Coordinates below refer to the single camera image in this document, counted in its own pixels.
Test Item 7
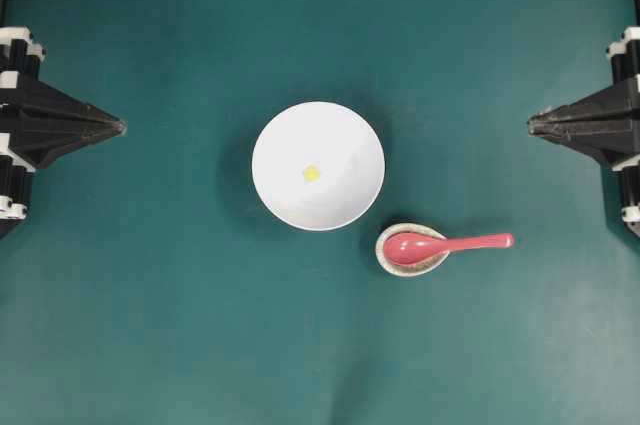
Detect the pink plastic spoon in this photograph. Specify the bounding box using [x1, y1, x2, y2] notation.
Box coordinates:
[383, 232, 515, 266]

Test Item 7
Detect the yellow hexagonal prism block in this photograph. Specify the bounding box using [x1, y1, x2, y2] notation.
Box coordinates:
[303, 166, 321, 183]

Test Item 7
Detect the speckled ceramic spoon rest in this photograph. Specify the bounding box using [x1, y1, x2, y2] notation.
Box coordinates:
[375, 223, 449, 278]

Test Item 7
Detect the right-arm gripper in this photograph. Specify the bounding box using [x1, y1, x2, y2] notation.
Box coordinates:
[527, 25, 640, 239]

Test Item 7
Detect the white round bowl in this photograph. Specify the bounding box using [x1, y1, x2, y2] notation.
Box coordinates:
[251, 101, 386, 231]

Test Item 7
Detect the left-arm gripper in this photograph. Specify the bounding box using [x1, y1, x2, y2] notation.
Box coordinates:
[0, 25, 127, 239]

